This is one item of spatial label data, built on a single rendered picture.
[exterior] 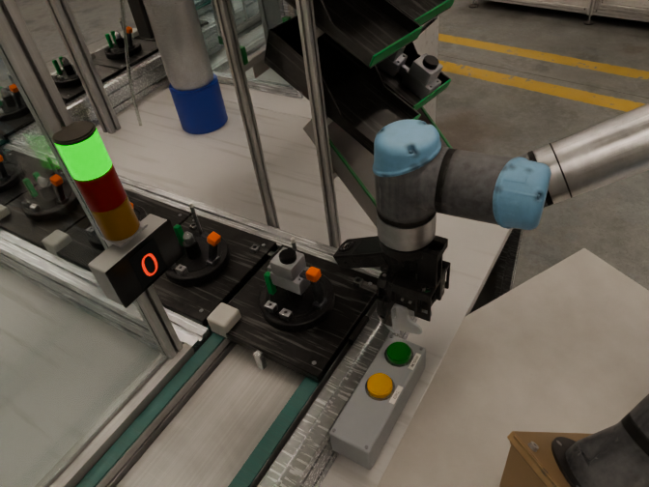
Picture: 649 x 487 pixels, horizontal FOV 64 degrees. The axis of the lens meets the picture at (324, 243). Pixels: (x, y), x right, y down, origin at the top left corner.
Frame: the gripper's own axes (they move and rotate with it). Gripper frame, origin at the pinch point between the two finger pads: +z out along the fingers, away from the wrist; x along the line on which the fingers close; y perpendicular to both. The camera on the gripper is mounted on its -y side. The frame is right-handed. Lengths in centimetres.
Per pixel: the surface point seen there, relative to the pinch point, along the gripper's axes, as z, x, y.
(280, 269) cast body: -4.1, -0.7, -21.1
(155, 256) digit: -17.0, -16.1, -30.0
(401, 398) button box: 9.0, -6.6, 4.1
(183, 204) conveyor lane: 8, 16, -65
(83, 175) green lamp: -33.3, -19.5, -31.3
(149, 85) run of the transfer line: 15, 73, -138
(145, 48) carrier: 7, 84, -147
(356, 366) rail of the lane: 7.7, -5.3, -4.6
